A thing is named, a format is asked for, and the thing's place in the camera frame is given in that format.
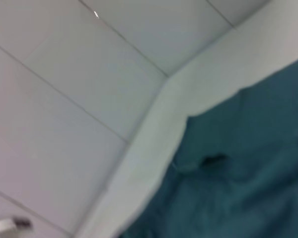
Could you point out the teal T-shirt with FREE print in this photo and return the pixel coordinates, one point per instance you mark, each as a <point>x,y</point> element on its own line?
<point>238,173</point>

